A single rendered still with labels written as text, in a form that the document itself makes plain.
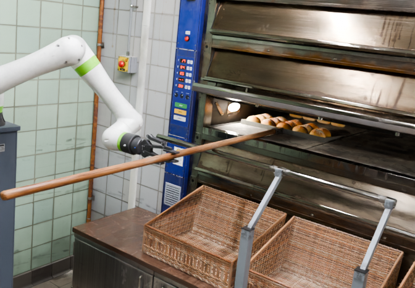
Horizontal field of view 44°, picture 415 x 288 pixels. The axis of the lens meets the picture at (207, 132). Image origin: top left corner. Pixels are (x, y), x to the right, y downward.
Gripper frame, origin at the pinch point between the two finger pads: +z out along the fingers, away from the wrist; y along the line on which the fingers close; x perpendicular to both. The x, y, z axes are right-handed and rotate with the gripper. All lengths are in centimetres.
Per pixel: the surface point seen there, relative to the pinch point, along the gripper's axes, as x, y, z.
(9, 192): 78, 0, 1
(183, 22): -65, -56, -52
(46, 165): -32, 40, -124
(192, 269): -18, 57, 5
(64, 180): 58, 0, 2
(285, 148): -68, 1, 20
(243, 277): -7, 44, 38
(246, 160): -30.1, 2.3, 19.5
